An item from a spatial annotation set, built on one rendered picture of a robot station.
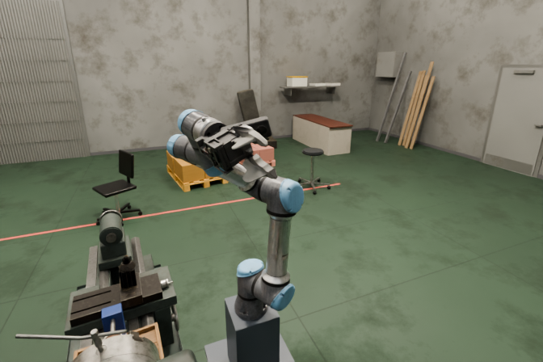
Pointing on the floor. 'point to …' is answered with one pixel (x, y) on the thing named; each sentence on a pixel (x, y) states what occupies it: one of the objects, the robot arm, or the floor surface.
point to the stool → (313, 168)
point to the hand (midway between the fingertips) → (271, 158)
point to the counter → (322, 133)
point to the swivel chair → (126, 164)
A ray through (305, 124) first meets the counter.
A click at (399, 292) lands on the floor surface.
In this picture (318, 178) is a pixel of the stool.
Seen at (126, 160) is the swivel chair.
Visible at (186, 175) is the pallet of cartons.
